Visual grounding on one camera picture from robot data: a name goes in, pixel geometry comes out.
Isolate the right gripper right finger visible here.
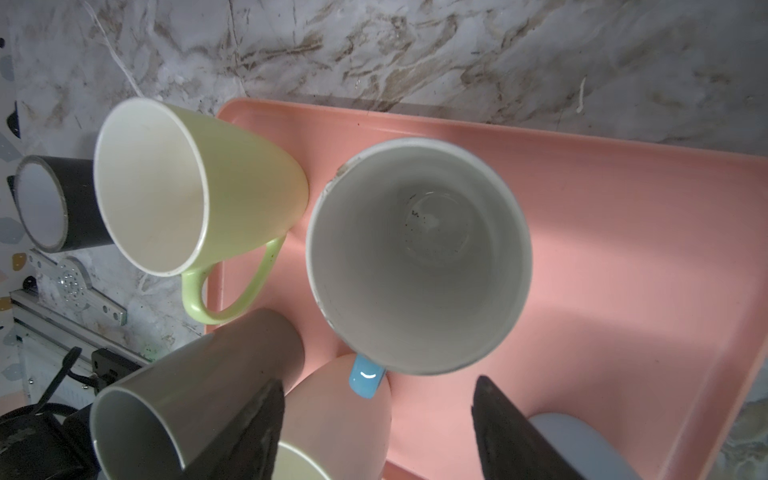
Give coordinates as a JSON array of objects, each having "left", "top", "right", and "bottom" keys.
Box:
[{"left": 471, "top": 375, "right": 582, "bottom": 480}]

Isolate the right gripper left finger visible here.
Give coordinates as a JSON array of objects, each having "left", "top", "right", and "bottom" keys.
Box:
[{"left": 179, "top": 379, "right": 285, "bottom": 479}]

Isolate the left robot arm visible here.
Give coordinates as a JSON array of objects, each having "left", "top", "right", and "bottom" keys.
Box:
[{"left": 1, "top": 403, "right": 100, "bottom": 479}]

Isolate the dark grey mug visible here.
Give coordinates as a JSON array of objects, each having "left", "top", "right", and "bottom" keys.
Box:
[{"left": 89, "top": 308, "right": 305, "bottom": 479}]

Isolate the green mug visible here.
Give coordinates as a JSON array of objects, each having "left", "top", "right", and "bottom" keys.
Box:
[{"left": 93, "top": 97, "right": 310, "bottom": 325}]

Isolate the pink handled cream mug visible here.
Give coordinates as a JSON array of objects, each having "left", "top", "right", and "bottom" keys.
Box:
[{"left": 272, "top": 354, "right": 392, "bottom": 479}]

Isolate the pink tray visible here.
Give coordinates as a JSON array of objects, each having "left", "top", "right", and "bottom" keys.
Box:
[{"left": 218, "top": 98, "right": 767, "bottom": 479}]

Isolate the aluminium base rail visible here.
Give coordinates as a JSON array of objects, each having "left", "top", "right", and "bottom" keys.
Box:
[{"left": 0, "top": 248, "right": 151, "bottom": 421}]

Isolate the black tape roll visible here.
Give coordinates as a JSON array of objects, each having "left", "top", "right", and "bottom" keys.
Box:
[{"left": 13, "top": 155, "right": 113, "bottom": 253}]

